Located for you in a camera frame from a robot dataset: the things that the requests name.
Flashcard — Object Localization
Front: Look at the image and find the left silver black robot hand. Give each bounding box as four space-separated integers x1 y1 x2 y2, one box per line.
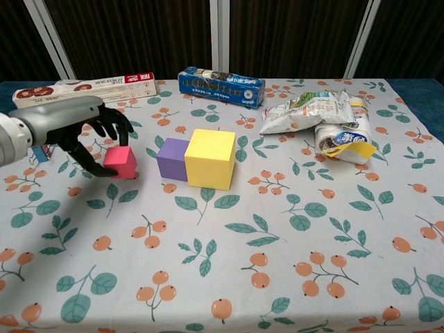
8 96 135 178

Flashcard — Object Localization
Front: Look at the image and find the small red foam cube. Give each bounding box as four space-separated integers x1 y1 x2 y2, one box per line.
103 146 138 180

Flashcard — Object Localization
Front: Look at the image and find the purple foam cube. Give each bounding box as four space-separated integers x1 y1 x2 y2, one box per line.
156 137 191 182

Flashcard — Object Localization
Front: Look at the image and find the large yellow foam cube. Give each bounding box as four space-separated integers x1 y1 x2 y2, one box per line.
184 128 237 191

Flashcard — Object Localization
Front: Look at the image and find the floral tablecloth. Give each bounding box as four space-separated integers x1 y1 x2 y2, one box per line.
0 78 444 333

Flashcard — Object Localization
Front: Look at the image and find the long white red cookie box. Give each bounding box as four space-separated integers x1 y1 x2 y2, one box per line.
12 71 159 109

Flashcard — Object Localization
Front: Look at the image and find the small blue binder clip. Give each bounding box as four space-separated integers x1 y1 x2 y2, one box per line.
32 144 56 164

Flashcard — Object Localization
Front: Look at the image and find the dark folding screen panel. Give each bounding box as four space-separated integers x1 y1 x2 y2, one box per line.
346 0 444 81
210 0 379 81
27 0 223 83
0 0 76 83

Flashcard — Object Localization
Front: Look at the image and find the long blue cookie box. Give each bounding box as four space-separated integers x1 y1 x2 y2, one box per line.
177 66 266 110

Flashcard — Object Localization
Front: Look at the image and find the crumpled silver snack bag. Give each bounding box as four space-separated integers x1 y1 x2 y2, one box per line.
259 90 358 136

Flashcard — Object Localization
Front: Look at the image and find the crumpled white blue yellow package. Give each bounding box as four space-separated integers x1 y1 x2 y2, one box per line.
314 96 378 165

